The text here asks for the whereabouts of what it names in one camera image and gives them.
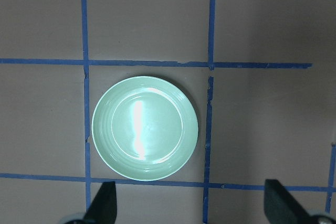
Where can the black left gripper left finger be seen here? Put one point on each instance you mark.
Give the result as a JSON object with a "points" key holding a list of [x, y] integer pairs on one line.
{"points": [[103, 208]]}

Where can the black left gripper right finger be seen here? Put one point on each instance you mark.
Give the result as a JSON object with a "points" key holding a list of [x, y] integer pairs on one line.
{"points": [[280, 207]]}

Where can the green plate near left arm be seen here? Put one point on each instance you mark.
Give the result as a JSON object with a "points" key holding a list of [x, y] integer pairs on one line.
{"points": [[144, 128]]}

